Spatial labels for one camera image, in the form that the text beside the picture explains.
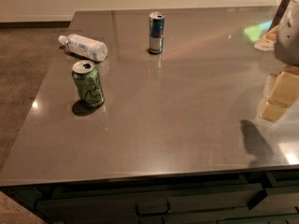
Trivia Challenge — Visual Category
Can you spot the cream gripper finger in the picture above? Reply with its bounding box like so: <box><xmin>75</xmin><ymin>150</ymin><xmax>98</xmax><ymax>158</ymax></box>
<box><xmin>260</xmin><ymin>66</ymin><xmax>299</xmax><ymax>122</ymax></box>

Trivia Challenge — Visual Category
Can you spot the green soda can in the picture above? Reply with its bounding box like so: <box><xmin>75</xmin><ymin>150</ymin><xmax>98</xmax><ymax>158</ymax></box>
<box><xmin>72</xmin><ymin>60</ymin><xmax>105</xmax><ymax>107</ymax></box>

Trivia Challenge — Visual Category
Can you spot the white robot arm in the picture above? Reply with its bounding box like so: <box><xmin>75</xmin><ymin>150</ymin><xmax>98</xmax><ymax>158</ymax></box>
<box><xmin>259</xmin><ymin>0</ymin><xmax>299</xmax><ymax>122</ymax></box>

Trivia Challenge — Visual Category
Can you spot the blue silver redbull can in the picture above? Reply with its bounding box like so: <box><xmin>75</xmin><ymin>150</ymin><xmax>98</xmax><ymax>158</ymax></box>
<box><xmin>149</xmin><ymin>12</ymin><xmax>164</xmax><ymax>54</ymax></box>

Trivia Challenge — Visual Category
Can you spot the clear plastic water bottle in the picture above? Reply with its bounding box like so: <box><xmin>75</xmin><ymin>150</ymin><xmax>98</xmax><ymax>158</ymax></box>
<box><xmin>58</xmin><ymin>34</ymin><xmax>107</xmax><ymax>62</ymax></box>

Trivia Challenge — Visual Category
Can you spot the dark cabinet drawer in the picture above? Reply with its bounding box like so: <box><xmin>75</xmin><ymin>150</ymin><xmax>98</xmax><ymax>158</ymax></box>
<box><xmin>36</xmin><ymin>184</ymin><xmax>262</xmax><ymax>224</ymax></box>

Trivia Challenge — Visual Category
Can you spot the black drawer handle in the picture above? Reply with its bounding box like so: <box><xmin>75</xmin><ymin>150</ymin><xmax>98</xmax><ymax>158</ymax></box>
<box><xmin>135</xmin><ymin>200</ymin><xmax>171</xmax><ymax>217</ymax></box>

